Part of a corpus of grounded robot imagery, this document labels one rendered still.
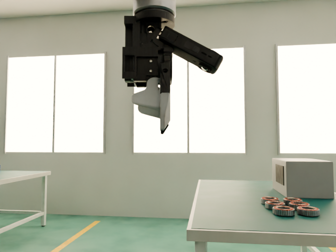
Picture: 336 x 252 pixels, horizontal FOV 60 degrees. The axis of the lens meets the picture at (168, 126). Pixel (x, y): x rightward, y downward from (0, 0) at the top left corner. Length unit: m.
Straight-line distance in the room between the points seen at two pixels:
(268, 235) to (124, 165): 3.51
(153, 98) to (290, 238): 1.11
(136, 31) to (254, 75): 4.19
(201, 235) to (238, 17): 3.97
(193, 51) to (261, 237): 1.06
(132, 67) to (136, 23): 0.08
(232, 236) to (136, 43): 1.07
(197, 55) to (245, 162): 4.07
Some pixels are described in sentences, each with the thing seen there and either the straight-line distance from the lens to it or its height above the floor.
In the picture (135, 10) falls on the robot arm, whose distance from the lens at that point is 0.53.
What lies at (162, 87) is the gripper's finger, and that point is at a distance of 0.44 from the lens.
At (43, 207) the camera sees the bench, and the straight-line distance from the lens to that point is 4.50.
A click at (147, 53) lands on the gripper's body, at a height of 1.28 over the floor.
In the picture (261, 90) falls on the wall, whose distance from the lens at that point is 4.63.
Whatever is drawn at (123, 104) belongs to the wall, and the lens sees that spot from 4.72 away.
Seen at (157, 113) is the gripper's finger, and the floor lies 1.19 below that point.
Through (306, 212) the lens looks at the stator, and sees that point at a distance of 1.77.
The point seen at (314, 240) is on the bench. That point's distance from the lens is 1.47.
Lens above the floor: 1.13
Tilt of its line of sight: 3 degrees up
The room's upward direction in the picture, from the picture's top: straight up
